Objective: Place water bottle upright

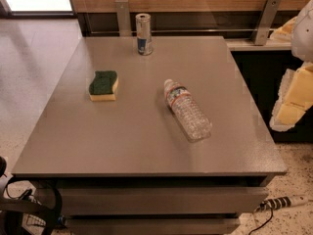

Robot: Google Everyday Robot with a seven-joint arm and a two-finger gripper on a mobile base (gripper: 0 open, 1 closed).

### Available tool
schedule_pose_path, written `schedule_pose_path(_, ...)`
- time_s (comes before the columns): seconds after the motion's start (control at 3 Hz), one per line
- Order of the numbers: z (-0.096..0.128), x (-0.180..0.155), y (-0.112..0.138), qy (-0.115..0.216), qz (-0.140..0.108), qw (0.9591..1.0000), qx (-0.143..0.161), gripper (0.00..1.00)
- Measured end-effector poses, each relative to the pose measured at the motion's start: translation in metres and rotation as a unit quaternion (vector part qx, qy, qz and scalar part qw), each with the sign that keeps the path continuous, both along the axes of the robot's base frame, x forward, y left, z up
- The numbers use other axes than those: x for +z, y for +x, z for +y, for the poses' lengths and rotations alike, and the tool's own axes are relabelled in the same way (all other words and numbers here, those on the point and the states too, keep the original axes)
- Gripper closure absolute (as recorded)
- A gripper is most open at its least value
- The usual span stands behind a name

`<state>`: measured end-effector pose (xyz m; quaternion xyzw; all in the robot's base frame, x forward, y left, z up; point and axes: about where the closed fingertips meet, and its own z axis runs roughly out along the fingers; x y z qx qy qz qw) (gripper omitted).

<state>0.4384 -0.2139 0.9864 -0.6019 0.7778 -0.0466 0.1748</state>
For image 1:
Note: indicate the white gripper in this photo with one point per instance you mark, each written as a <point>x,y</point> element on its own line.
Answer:
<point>303,33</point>

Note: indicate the clear plastic water bottle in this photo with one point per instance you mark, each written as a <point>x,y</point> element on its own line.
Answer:
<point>192,119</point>

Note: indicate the white power strip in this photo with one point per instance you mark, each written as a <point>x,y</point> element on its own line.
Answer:
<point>282,202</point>

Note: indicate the silver blue drink can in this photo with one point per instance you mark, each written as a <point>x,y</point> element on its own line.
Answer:
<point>144,34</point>

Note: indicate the green yellow sponge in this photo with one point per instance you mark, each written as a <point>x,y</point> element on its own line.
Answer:
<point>104,86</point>

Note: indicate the grey drawer cabinet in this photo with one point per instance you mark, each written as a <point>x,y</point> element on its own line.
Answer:
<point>126,167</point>

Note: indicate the right metal bracket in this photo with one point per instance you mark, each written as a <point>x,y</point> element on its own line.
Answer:
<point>260,34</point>

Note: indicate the metal bracket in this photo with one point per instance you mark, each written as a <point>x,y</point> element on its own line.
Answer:
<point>123,18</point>
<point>260,34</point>

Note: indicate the left metal bracket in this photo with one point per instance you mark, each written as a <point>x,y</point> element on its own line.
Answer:
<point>123,18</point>

